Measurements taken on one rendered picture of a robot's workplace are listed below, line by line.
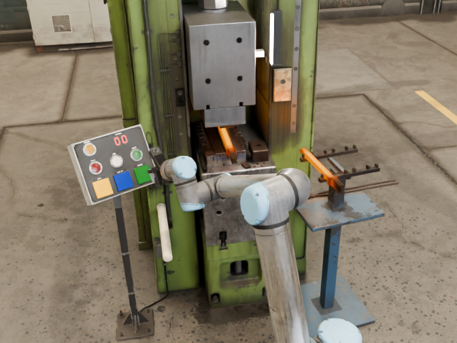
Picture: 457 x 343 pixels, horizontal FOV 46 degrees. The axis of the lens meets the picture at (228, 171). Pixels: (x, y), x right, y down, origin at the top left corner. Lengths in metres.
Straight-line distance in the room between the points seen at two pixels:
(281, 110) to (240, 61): 0.43
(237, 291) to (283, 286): 1.49
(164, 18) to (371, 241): 2.09
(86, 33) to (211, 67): 5.48
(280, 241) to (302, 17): 1.36
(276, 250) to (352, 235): 2.22
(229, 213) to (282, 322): 1.16
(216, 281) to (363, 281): 0.94
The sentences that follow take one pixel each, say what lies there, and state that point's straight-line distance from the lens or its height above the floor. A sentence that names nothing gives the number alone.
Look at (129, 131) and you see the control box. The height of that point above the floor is 1.19.
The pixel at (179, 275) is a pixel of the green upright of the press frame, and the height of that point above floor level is 0.13.
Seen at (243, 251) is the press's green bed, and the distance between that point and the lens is 2.99.
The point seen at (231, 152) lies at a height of 1.01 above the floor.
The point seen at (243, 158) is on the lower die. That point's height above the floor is 0.94.
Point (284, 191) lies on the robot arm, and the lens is 1.61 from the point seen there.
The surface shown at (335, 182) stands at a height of 0.99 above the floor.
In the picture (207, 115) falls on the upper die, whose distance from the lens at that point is 2.60.
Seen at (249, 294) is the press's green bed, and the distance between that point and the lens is 3.21.
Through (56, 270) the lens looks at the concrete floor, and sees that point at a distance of 3.70.
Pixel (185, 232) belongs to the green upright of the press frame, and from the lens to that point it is 3.10.
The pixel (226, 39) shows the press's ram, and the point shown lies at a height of 1.56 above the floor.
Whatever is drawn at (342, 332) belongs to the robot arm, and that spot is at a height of 0.87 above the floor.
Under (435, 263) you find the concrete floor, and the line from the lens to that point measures 3.73.
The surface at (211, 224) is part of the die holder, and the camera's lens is 2.84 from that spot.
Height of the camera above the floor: 2.26
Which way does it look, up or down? 30 degrees down
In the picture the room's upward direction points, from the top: 2 degrees counter-clockwise
